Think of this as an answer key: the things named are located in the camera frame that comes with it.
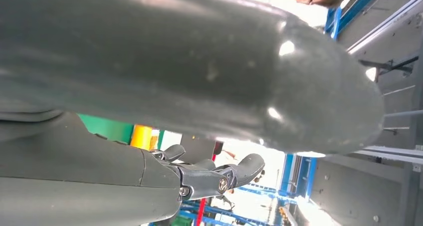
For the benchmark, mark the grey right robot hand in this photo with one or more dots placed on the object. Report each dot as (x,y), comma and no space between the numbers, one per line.
(198,69)

